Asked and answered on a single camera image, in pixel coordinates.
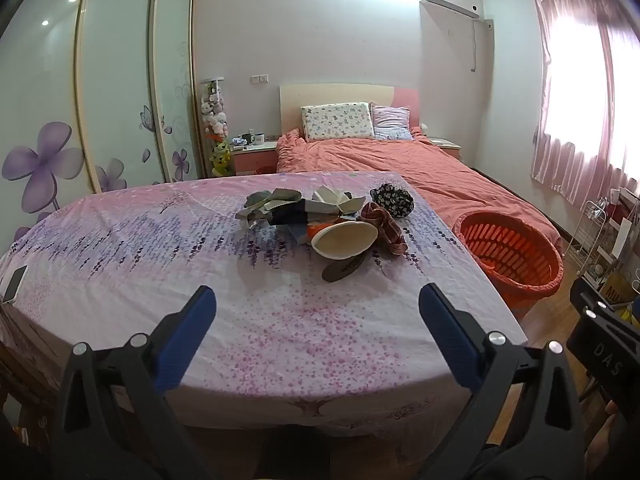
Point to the red plaid cloth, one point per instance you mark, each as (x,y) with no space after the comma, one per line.
(387,225)

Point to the person's right hand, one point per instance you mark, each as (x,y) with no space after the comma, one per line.
(607,430)

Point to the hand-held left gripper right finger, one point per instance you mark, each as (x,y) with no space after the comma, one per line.
(445,330)

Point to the orange plastic laundry basket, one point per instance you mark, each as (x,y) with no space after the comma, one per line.
(530,280)

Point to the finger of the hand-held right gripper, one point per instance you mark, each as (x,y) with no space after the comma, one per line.
(582,295)

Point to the clear tube of plush toys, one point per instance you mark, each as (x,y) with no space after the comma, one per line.
(214,110)

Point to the white air conditioner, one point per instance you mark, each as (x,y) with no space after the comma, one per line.
(450,5)

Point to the floral sliding door wardrobe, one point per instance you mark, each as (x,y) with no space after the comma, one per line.
(115,85)

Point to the pink nightstand with mug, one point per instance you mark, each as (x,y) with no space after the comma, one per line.
(252,160)

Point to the black floral cloth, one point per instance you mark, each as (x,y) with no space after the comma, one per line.
(392,199)

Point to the bed with salmon duvet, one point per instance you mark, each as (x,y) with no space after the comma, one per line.
(400,160)

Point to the black shoe insole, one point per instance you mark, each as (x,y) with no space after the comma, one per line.
(342,268)

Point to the white smartphone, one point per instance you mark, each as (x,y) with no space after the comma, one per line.
(15,285)

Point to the pink floral tablecloth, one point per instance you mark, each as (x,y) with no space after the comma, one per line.
(200,240)

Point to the brown paper bag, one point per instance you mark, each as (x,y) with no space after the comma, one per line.
(612,290)

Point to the white shoe insole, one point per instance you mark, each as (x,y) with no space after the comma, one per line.
(345,240)

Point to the white printed pillow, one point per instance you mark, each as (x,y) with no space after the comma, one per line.
(337,121)

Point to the pink curtain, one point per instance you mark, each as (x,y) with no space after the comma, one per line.
(545,160)

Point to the air conditioner pipe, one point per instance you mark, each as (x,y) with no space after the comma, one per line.
(473,45)

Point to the pink striped pillow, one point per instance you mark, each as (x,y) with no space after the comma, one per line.
(392,122)

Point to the white mug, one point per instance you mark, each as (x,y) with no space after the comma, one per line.
(256,139)

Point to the green plush toy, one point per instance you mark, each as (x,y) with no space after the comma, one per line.
(221,157)

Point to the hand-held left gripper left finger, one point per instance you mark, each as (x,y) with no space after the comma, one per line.
(187,340)

